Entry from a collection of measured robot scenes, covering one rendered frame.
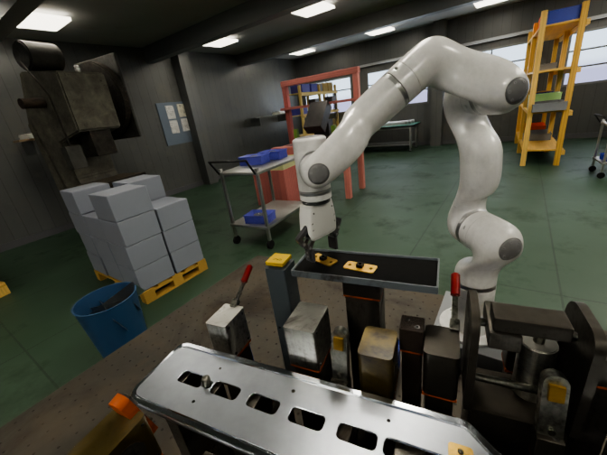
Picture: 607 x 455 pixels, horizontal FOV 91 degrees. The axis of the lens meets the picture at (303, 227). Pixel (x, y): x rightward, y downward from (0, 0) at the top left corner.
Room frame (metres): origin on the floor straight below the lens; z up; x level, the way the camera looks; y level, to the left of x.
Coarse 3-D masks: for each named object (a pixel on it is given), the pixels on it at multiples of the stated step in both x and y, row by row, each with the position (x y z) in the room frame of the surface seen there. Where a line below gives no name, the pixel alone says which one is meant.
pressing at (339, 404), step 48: (144, 384) 0.55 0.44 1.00; (240, 384) 0.51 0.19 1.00; (288, 384) 0.49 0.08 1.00; (336, 384) 0.47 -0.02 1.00; (240, 432) 0.40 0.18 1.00; (288, 432) 0.38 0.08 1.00; (336, 432) 0.37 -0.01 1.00; (384, 432) 0.36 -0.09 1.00; (432, 432) 0.35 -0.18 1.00; (480, 432) 0.34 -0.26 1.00
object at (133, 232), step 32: (64, 192) 3.10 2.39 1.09; (96, 192) 2.75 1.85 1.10; (128, 192) 2.65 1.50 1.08; (160, 192) 3.26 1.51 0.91; (96, 224) 2.79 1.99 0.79; (128, 224) 2.57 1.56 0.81; (160, 224) 2.80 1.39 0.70; (192, 224) 3.06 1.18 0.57; (96, 256) 3.03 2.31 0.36; (128, 256) 2.50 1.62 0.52; (160, 256) 2.71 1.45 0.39; (192, 256) 2.97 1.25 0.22
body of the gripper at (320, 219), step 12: (300, 204) 0.74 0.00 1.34; (312, 204) 0.72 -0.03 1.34; (324, 204) 0.74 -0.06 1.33; (300, 216) 0.73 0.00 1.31; (312, 216) 0.71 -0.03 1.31; (324, 216) 0.73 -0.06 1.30; (300, 228) 0.74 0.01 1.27; (312, 228) 0.71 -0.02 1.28; (324, 228) 0.73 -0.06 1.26; (312, 240) 0.71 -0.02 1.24
